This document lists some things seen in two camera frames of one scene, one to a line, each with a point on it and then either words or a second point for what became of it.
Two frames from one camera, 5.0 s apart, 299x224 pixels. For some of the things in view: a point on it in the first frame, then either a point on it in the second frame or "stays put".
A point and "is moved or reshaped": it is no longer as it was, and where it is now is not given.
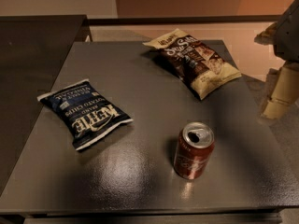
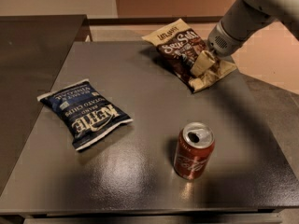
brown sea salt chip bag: [195, 62] is moved or reshaped
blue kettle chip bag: [82, 112] stays put
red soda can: [193, 147] stays put
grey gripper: [288, 35] → [221, 41]
